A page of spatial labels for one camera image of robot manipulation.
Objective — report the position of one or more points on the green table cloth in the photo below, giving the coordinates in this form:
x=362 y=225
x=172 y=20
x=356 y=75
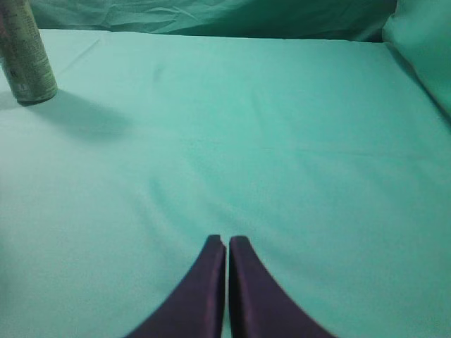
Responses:
x=328 y=154

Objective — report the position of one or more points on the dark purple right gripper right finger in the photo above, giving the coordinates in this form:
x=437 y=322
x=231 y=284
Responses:
x=257 y=305

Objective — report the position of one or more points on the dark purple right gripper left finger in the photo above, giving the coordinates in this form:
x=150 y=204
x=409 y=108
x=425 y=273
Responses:
x=195 y=307

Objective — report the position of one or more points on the pale green drink can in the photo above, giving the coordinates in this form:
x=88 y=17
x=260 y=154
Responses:
x=23 y=56

